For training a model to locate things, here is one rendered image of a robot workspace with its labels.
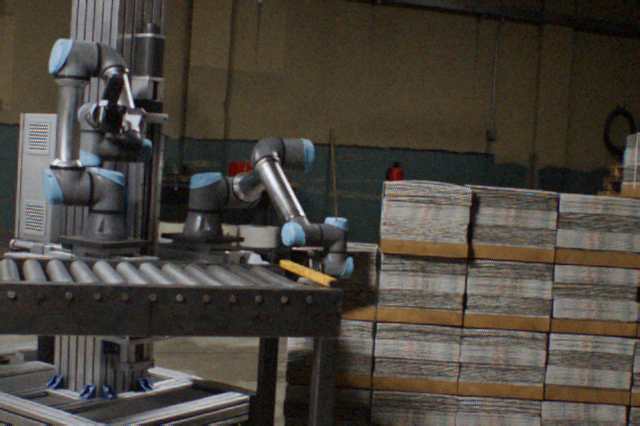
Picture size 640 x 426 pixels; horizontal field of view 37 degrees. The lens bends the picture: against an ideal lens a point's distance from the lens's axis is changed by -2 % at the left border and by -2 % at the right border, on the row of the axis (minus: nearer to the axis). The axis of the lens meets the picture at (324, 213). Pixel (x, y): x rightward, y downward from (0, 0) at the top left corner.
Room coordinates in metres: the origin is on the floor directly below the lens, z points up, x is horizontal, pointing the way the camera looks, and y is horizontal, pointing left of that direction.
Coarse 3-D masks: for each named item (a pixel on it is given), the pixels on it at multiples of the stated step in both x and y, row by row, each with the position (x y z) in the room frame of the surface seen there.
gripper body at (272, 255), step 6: (270, 252) 3.04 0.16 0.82; (276, 252) 2.98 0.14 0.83; (282, 252) 3.00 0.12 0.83; (288, 252) 2.99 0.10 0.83; (294, 252) 3.04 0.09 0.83; (300, 252) 3.04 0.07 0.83; (306, 252) 3.03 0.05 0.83; (270, 258) 3.03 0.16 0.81; (276, 258) 2.99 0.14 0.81; (282, 258) 2.99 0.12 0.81; (288, 258) 2.99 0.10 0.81; (294, 258) 3.02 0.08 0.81; (300, 258) 3.03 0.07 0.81; (306, 258) 3.03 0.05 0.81; (300, 264) 3.05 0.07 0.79; (306, 264) 3.02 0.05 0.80; (288, 270) 3.01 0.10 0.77
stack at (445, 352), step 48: (384, 288) 3.18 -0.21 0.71; (432, 288) 3.18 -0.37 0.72; (480, 288) 3.18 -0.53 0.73; (528, 288) 3.16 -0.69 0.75; (576, 288) 3.16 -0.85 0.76; (624, 288) 3.15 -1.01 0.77; (384, 336) 3.18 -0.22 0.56; (432, 336) 3.17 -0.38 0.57; (480, 336) 3.17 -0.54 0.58; (528, 336) 3.15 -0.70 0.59; (576, 336) 3.15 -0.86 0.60; (624, 336) 3.16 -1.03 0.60; (288, 384) 3.21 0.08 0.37; (528, 384) 3.16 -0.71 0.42; (576, 384) 3.15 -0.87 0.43; (624, 384) 3.14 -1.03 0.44
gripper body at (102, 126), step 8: (112, 104) 2.70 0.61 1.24; (120, 104) 2.72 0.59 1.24; (96, 112) 2.79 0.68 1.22; (112, 112) 2.71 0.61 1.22; (120, 112) 2.72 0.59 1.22; (96, 120) 2.77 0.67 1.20; (104, 120) 2.70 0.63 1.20; (112, 120) 2.71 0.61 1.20; (120, 120) 2.72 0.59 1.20; (96, 128) 2.73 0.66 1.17; (104, 128) 2.70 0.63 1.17; (112, 128) 2.71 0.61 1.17; (120, 128) 2.72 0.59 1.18
